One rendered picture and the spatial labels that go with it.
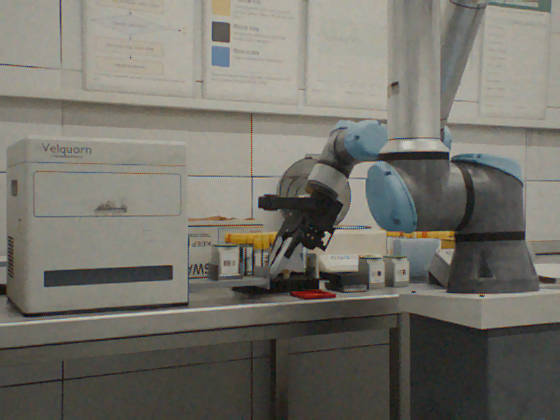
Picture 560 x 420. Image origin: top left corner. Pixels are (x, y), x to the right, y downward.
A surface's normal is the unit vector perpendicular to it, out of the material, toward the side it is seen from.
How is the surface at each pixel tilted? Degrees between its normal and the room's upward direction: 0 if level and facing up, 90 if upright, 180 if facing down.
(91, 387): 90
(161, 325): 90
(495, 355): 90
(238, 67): 94
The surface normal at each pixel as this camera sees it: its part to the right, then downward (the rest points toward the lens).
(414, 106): -0.19, 0.03
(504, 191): 0.30, -0.07
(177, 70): 0.46, 0.08
